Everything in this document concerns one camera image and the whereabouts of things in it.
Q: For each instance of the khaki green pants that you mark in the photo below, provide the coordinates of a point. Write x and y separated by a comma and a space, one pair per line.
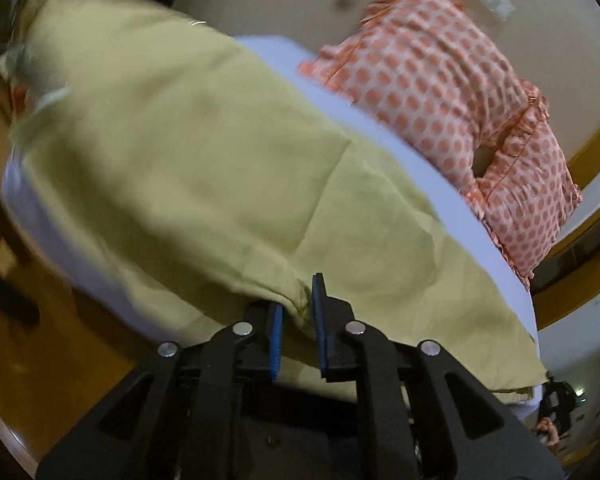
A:
175, 158

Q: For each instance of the white bed sheet mattress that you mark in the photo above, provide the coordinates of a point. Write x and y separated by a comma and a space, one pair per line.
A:
282, 55

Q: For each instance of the orange polka dot pillow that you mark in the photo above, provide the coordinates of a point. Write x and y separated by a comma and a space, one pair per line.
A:
425, 70
528, 192

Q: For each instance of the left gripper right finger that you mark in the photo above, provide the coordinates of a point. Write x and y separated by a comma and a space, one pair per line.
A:
331, 315

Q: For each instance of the wooden headboard frame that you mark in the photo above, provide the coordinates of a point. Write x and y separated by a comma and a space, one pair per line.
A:
576, 257

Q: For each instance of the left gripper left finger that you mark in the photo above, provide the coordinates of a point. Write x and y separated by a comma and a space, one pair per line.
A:
263, 351

